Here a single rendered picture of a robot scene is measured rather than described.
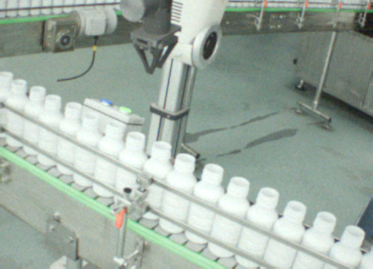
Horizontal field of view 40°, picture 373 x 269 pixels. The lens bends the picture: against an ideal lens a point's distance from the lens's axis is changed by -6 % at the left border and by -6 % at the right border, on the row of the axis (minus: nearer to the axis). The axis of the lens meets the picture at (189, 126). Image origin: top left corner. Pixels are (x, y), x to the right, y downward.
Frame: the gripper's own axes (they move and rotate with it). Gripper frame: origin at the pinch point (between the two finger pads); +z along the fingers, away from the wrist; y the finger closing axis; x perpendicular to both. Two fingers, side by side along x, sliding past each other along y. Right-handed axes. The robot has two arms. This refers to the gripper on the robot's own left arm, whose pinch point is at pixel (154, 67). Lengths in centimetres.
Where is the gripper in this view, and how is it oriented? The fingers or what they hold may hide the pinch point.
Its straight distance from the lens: 117.7
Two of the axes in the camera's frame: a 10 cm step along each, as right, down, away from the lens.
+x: -8.5, -3.6, 3.9
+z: -0.9, 8.2, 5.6
